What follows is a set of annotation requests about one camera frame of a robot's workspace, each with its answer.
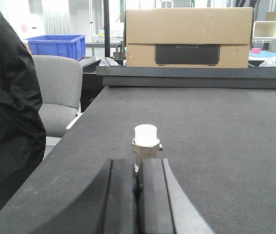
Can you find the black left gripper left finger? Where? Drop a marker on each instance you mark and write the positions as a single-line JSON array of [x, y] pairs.
[[106, 206]]

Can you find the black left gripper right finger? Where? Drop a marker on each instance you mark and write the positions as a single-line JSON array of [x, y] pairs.
[[163, 206]]

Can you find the metal valve with white cap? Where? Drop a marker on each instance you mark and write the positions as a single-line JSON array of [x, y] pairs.
[[145, 143]]

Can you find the brown cardboard box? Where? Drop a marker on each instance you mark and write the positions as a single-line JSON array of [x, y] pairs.
[[188, 37]]

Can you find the person in black jacket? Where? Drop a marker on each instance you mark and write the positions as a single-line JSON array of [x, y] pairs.
[[22, 134]]

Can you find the grey fabric office chair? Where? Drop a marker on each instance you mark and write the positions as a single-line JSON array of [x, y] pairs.
[[60, 81]]

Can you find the clear plastic bag left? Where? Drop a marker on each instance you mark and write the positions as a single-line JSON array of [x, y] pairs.
[[108, 62]]

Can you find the blue plastic crate background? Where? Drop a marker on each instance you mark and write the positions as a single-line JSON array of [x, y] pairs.
[[69, 46]]

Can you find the pink block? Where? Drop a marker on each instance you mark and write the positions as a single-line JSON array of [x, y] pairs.
[[255, 50]]

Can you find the black vertical pole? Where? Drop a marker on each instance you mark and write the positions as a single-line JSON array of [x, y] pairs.
[[106, 28]]

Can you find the black conveyor end frame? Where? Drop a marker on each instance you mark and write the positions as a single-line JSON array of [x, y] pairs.
[[232, 78]]

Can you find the white square frame bin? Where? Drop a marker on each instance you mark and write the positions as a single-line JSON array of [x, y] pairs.
[[264, 29]]

